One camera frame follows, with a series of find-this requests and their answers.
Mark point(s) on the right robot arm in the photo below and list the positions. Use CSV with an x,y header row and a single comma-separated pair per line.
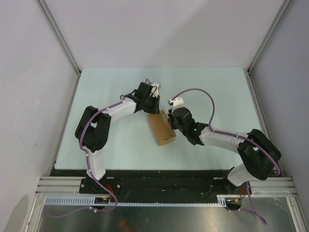
x,y
258,154

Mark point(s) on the brown cardboard express box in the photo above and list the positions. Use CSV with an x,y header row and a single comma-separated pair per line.
x,y
161,128

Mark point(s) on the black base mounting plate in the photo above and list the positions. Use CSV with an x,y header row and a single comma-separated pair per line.
x,y
158,186

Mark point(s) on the aluminium frame post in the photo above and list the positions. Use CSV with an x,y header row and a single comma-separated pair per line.
x,y
274,26
46,12

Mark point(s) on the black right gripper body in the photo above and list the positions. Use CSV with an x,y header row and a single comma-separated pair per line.
x,y
174,124

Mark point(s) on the aluminium front rail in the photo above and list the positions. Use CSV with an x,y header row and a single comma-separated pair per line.
x,y
61,186

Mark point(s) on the left aluminium frame post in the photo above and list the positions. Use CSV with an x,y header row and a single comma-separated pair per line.
x,y
46,12

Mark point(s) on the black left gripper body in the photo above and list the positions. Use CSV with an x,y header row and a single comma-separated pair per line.
x,y
151,105

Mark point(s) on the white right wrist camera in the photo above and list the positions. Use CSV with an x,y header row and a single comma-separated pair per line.
x,y
176,102

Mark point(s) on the right aluminium frame post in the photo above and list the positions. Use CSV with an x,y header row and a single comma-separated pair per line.
x,y
274,26

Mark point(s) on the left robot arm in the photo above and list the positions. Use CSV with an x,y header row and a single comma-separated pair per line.
x,y
93,129

